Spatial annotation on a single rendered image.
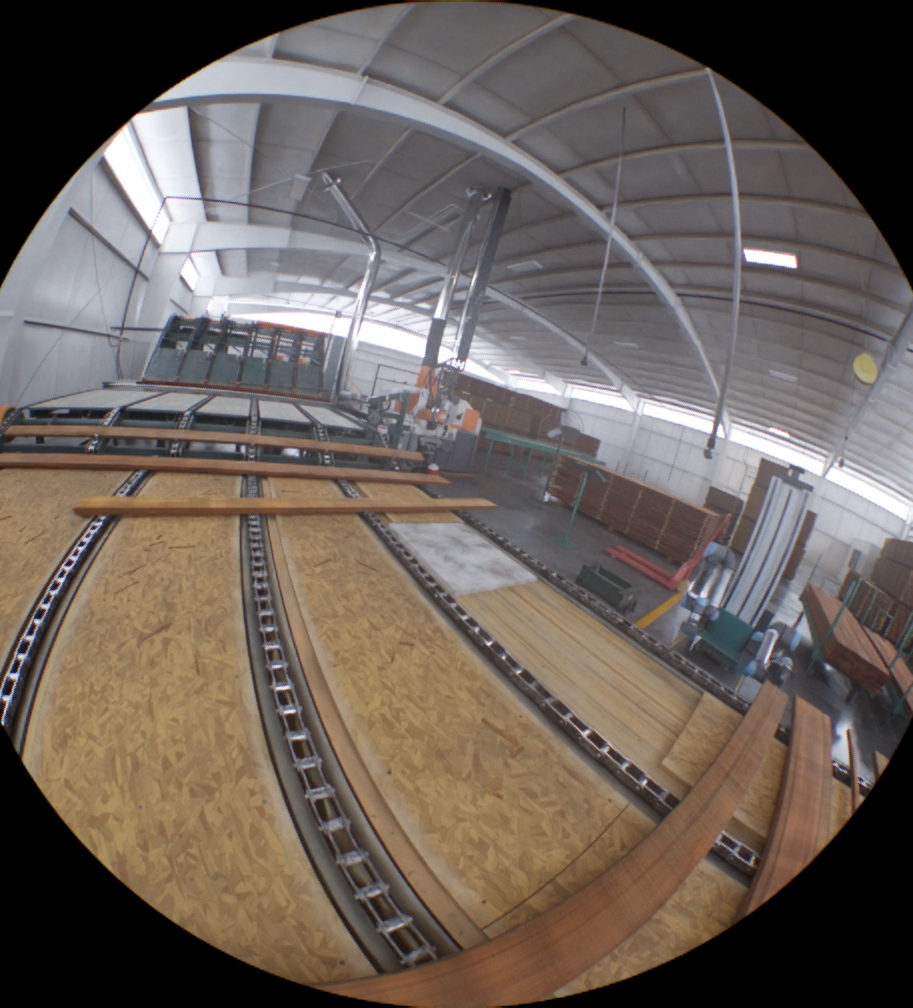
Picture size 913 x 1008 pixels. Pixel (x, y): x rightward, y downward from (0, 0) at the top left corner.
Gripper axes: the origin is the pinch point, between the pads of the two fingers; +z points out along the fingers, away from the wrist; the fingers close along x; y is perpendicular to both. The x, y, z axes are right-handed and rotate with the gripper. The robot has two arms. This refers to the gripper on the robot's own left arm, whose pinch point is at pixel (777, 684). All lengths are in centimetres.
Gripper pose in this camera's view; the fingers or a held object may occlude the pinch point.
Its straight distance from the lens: 173.4
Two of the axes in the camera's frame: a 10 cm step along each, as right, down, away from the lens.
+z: -8.8, -0.9, -4.7
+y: 4.1, 3.6, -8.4
